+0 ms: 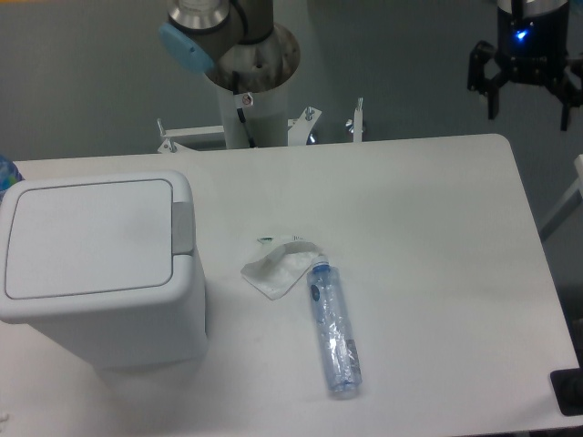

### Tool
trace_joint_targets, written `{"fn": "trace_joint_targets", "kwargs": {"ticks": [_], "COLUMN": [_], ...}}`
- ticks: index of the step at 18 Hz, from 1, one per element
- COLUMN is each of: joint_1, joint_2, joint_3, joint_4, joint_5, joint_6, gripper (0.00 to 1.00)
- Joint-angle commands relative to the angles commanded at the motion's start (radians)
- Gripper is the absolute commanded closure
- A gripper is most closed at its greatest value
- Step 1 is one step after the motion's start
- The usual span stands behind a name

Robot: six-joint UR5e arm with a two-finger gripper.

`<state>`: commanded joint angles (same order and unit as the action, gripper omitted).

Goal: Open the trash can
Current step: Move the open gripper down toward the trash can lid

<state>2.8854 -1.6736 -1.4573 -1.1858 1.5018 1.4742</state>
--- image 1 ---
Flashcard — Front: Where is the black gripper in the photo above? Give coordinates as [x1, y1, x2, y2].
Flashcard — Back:
[466, 1, 582, 132]

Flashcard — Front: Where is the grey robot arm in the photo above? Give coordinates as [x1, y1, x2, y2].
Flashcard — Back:
[159, 1, 582, 130]

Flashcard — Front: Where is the white plastic trash can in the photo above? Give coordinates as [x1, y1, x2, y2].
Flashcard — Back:
[1, 170, 208, 369]

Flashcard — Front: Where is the black device at table edge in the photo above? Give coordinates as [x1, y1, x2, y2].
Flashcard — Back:
[550, 368, 582, 417]

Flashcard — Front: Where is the clear plastic water bottle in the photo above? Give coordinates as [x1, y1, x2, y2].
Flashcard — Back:
[306, 255, 362, 399]

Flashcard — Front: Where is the colourful object at left edge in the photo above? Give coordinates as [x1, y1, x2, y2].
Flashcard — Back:
[0, 155, 24, 199]

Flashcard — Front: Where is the white frame at right edge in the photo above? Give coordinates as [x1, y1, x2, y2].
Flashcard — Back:
[538, 155, 582, 242]

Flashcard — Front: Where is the white table frame bracket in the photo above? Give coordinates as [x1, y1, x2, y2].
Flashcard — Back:
[156, 97, 368, 155]

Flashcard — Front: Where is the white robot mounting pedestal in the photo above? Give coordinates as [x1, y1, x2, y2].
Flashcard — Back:
[206, 24, 301, 125]

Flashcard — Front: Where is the black cable on pedestal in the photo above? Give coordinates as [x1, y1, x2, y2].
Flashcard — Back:
[230, 70, 257, 149]

